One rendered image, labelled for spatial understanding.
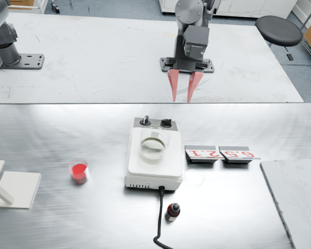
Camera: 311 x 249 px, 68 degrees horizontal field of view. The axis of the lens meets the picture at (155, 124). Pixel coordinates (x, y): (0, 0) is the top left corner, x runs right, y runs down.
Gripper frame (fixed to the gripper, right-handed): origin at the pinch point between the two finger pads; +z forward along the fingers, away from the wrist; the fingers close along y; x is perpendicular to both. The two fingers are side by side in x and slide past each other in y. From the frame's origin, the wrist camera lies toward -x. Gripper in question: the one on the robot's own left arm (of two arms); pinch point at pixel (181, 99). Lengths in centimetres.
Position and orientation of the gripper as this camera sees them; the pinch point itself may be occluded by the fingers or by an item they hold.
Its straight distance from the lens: 57.4
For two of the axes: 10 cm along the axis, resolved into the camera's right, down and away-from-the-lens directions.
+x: -0.6, -0.8, 10.0
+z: -1.1, 9.9, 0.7
